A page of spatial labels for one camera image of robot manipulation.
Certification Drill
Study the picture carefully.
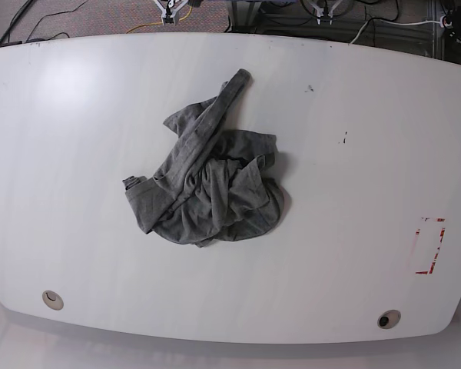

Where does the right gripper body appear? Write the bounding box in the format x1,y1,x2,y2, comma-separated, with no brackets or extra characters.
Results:
154,0,188,25

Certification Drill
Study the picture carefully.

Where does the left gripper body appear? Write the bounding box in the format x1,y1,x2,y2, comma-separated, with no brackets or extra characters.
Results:
305,0,343,25

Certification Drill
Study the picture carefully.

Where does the grey t-shirt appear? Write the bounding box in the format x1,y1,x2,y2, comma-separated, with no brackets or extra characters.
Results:
123,69,284,248

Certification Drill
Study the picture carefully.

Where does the white power strip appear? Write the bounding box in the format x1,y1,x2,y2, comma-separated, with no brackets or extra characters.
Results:
439,14,453,29

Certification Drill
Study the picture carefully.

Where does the red tape rectangle marking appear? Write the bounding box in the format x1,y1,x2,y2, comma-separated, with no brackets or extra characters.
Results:
411,218,446,275

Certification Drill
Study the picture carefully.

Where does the yellow cable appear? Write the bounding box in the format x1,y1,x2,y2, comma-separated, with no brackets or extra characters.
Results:
127,8,194,35

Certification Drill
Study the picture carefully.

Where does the white cable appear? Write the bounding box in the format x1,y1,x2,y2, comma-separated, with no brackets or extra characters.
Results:
348,17,443,45

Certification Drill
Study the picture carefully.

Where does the aluminium frame stand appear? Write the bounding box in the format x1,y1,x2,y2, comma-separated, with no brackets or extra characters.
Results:
226,0,264,32

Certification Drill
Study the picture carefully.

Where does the black cable on floor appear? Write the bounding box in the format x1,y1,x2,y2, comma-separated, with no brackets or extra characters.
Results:
0,0,89,44

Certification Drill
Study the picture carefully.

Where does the left table cable grommet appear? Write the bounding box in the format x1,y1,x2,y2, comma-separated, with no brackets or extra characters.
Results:
42,291,64,311

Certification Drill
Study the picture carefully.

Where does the table cable grommet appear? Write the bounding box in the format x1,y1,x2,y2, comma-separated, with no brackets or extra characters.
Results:
42,291,64,311
377,310,401,330

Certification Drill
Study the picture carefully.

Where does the right table cable grommet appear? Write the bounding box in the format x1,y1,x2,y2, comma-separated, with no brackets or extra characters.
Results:
377,310,401,330

